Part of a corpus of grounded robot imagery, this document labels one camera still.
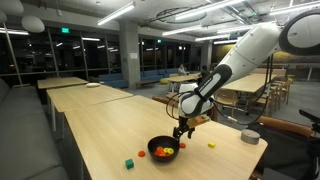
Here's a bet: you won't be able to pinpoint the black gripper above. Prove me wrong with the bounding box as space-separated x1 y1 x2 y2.
172 115 196 141

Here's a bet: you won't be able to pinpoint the black bowl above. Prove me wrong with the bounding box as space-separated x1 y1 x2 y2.
147 135 181 164

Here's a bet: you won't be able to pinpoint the cardboard box with print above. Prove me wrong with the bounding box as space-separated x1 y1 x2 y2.
208 99 219 123

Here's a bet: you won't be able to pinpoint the open cardboard box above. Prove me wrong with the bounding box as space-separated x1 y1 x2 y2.
165 92 182 108

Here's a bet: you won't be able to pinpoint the brown leather chair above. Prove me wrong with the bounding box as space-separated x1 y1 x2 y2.
152 96 169 106

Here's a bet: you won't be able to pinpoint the green wooden block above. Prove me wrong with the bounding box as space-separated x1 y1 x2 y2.
124 158 135 170

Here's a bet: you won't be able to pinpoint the seated person light shirt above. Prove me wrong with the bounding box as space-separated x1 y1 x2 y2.
177 63 188 77

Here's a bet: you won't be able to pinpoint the low wooden bench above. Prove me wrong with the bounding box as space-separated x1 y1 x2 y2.
134 79 156 88

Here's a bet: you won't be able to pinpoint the blue lounge sofa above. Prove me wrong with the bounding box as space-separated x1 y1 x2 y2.
98 73 129 89
140 68 180 82

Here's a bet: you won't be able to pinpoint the seated person dark clothes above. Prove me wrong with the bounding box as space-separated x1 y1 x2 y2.
198 65 211 81

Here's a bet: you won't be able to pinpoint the narrow concrete pillar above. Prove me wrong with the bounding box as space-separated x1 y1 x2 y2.
200 40 213 71

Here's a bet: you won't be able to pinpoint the long wooden dining table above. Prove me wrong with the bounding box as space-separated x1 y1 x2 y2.
221 73 278 94

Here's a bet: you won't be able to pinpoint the wide concrete pillar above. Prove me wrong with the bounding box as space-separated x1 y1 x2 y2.
118 20 141 90

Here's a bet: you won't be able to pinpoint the fluorescent ceiling light strip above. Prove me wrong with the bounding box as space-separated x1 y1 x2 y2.
97 1 136 27
161 24 203 37
0 27 30 36
174 0 248 21
213 38 240 46
269 0 320 17
194 33 231 43

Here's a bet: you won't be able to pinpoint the brown and dark armchair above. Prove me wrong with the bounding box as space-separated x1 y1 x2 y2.
248 115 318 180

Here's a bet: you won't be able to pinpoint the light wooden table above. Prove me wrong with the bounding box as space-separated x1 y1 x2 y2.
46 84 134 133
36 76 89 105

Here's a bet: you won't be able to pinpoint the black circular ceiling track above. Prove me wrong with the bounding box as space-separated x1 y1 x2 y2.
155 7 208 25

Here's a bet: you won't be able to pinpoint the grey sofa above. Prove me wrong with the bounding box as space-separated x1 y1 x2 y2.
0 78 70 180

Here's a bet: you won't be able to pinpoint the white globe lamp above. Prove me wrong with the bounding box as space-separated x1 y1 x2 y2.
21 15 46 34
0 0 25 15
0 9 8 24

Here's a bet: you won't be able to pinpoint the grey duct tape roll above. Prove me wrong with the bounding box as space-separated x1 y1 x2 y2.
240 128 261 146

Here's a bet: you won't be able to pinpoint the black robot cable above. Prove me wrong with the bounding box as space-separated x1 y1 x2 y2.
165 54 274 127

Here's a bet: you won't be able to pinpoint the black camera on tripod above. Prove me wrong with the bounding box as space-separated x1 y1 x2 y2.
298 108 320 180

